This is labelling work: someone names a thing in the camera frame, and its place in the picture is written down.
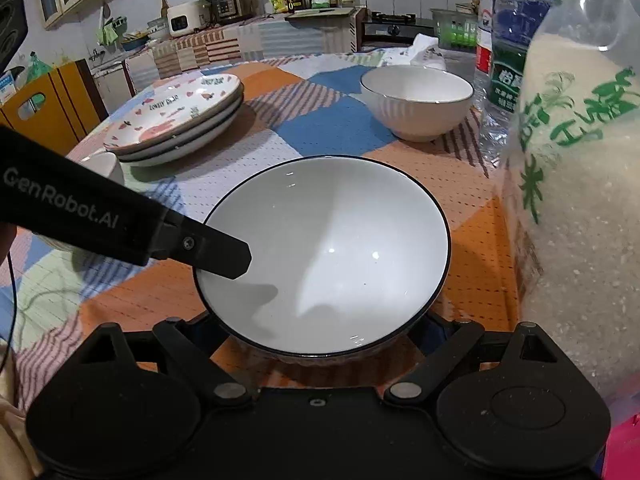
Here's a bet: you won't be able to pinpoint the white sun print plate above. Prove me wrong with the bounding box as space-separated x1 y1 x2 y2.
117 103 243 168

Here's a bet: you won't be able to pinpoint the red label water bottle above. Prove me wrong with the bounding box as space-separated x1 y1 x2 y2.
472 0 502 92

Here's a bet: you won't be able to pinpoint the pink rabbit print plate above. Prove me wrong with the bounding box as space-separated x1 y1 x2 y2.
102 72 245 157

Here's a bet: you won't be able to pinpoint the cutting board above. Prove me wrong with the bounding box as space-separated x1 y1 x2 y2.
286 6 366 21

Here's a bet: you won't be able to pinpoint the black gas stove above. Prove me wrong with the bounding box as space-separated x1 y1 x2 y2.
362 11 436 44

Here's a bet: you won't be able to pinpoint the green label water bottle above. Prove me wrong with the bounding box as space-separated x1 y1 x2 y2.
479 35 532 167

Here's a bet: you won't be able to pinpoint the clear bag of rice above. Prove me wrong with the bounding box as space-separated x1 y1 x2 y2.
500 0 640 441

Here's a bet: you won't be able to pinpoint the green detergent bottle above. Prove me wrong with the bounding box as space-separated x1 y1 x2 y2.
25 52 54 84

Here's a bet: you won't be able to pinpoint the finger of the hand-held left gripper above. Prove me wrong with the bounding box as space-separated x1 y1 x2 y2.
152 209 252 281

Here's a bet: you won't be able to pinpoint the stacked bowls by sink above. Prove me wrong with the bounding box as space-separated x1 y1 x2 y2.
146 16 171 41

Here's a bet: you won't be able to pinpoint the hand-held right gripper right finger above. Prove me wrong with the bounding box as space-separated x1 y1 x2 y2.
384 311 561 404

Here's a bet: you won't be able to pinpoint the black cable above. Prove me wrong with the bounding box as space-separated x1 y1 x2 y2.
0 250 21 391

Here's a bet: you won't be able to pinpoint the pink plastic item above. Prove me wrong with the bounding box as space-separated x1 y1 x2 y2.
600 410 640 480

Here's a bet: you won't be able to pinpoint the white rice cooker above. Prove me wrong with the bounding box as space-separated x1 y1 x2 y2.
166 2 211 37

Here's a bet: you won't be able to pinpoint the black pressure cooker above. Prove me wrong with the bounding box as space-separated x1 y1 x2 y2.
209 0 254 25

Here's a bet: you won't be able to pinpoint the blue dish by sink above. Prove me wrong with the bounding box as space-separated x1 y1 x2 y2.
120 32 151 52

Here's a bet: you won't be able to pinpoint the beige cloth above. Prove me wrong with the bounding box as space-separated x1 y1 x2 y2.
0 340 47 480

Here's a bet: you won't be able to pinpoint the striped counter cloth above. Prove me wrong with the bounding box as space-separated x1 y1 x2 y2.
125 10 368 92

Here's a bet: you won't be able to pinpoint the green plastic basket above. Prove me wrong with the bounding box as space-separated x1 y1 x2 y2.
430 7 481 52

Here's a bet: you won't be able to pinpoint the white ribbed bowl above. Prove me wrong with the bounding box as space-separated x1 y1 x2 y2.
360 64 475 143
192 156 451 367

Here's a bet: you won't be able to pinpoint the white tissue pack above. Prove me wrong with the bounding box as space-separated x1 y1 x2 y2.
382 32 447 72

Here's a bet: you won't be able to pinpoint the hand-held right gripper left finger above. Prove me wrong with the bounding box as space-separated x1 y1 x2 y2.
75 311 256 404

